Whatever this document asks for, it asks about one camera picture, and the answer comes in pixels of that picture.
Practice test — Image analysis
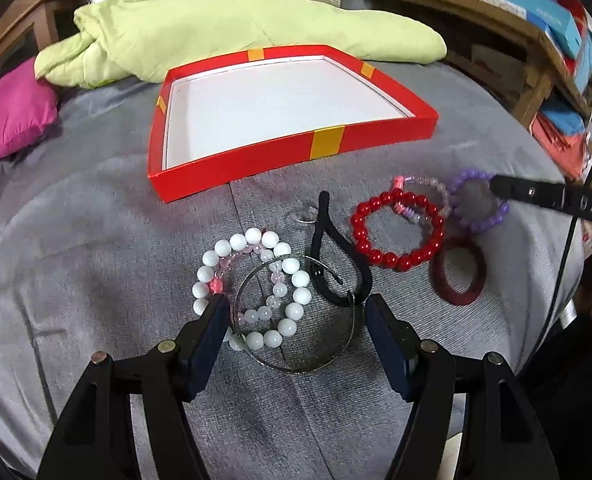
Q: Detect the purple bead bracelet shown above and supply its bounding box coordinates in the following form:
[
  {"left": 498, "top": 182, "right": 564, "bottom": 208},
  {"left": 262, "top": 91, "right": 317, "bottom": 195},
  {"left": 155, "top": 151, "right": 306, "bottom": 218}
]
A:
[{"left": 446, "top": 167, "right": 511, "bottom": 234}]

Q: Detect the dark red hair tie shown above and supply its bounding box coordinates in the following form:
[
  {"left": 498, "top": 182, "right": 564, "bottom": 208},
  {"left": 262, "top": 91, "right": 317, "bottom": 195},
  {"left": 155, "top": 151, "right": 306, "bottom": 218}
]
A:
[{"left": 430, "top": 235, "right": 488, "bottom": 308}]

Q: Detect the pink crystal bead bracelet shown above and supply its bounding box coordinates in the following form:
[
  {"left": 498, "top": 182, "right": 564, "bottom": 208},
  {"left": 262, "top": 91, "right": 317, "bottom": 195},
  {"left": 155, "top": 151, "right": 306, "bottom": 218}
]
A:
[{"left": 392, "top": 173, "right": 452, "bottom": 224}]

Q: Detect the red bead bracelet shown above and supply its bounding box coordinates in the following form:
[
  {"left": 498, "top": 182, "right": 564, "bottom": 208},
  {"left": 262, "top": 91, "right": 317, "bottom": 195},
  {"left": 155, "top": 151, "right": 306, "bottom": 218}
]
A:
[{"left": 350, "top": 190, "right": 447, "bottom": 272}]

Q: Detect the pale pink bead bracelet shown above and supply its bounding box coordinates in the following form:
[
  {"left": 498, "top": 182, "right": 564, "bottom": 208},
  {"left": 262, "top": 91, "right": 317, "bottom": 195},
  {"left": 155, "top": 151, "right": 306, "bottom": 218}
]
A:
[{"left": 208, "top": 244, "right": 297, "bottom": 328}]

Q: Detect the black hair clip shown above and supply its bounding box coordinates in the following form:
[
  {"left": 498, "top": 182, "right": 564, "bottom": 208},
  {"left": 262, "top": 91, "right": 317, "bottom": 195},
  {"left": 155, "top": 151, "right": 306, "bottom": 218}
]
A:
[{"left": 307, "top": 190, "right": 374, "bottom": 309}]

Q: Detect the white bead bracelet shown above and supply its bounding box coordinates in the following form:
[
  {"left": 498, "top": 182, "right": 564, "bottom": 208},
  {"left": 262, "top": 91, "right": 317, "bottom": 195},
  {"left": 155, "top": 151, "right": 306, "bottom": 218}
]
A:
[{"left": 191, "top": 226, "right": 313, "bottom": 352}]

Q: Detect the silver metal bangle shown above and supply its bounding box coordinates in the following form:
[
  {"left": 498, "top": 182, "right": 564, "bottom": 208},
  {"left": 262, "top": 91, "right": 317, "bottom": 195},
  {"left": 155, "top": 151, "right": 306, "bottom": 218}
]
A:
[{"left": 230, "top": 252, "right": 363, "bottom": 376}]

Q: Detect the red jewelry box tray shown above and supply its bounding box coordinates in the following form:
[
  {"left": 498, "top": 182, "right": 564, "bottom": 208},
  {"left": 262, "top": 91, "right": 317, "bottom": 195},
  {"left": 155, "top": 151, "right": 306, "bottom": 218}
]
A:
[{"left": 147, "top": 44, "right": 439, "bottom": 203}]

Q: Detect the grey bed cover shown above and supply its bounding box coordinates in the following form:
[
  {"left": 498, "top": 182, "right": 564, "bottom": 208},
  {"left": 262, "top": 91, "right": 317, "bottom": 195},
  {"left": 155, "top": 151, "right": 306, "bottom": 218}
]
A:
[{"left": 0, "top": 64, "right": 561, "bottom": 479}]

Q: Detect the blue boxes stack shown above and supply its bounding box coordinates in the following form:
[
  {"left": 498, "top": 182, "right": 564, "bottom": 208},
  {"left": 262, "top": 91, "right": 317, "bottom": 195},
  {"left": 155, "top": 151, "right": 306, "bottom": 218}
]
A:
[{"left": 478, "top": 0, "right": 592, "bottom": 111}]

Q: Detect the wooden shelf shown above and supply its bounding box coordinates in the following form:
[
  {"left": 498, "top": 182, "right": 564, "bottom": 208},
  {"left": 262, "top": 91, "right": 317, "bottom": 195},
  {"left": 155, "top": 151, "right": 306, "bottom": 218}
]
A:
[{"left": 369, "top": 0, "right": 592, "bottom": 127}]

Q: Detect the magenta pillow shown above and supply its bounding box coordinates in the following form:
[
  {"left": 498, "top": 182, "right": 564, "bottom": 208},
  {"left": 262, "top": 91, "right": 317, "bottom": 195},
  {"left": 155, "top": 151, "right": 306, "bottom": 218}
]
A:
[{"left": 0, "top": 56, "right": 58, "bottom": 159}]

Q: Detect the light green folded blanket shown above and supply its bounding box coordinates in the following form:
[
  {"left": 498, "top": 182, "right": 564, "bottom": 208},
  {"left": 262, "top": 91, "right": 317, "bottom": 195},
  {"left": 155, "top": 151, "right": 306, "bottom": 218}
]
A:
[{"left": 34, "top": 0, "right": 447, "bottom": 89}]

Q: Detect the wooden cabinet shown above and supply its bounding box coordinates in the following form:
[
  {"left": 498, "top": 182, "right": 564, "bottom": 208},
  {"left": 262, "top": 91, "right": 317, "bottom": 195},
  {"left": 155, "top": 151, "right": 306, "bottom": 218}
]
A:
[{"left": 0, "top": 0, "right": 84, "bottom": 94}]

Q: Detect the black cable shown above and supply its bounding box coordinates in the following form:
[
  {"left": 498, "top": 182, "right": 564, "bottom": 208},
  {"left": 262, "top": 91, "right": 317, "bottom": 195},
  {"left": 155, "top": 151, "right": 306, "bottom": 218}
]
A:
[{"left": 536, "top": 123, "right": 592, "bottom": 346}]

